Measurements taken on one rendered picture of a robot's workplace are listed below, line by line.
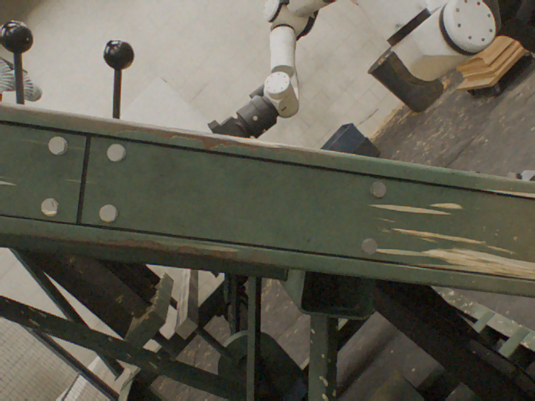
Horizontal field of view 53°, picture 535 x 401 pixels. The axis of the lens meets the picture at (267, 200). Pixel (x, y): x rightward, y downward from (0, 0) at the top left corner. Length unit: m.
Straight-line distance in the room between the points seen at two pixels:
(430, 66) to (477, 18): 0.08
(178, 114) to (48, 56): 2.21
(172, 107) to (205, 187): 4.58
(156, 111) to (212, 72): 1.55
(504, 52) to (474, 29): 3.66
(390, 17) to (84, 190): 0.46
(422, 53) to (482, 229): 0.30
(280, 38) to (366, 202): 1.04
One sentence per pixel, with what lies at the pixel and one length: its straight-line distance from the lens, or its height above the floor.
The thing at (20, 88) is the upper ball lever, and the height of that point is 1.49.
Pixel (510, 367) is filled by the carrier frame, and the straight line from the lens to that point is 0.74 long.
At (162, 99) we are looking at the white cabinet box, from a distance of 5.06.
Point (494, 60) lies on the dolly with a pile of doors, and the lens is 4.39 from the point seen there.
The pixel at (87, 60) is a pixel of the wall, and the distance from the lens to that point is 6.66.
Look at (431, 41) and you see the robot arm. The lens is 0.76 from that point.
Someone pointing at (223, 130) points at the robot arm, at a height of 1.27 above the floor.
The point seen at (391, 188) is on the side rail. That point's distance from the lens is 0.50.
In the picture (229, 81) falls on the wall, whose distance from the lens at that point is 6.43.
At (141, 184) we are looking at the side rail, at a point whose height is 1.29.
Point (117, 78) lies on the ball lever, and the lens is 0.72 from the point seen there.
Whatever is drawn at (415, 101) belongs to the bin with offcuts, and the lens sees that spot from 5.66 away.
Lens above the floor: 1.27
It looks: 8 degrees down
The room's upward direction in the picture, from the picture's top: 47 degrees counter-clockwise
